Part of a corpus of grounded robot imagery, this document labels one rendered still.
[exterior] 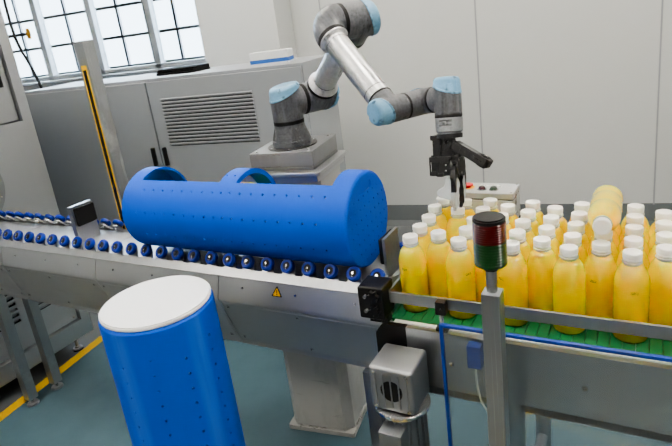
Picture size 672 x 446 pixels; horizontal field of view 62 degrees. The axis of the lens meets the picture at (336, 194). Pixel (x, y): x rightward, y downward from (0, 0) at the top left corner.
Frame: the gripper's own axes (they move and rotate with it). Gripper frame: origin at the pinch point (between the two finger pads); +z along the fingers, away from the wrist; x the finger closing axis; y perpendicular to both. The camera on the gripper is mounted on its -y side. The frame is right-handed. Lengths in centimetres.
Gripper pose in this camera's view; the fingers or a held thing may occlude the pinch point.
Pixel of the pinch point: (460, 204)
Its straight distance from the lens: 160.1
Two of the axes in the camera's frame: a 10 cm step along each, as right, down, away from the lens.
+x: -5.0, 1.3, -8.6
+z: 0.7, 9.9, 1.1
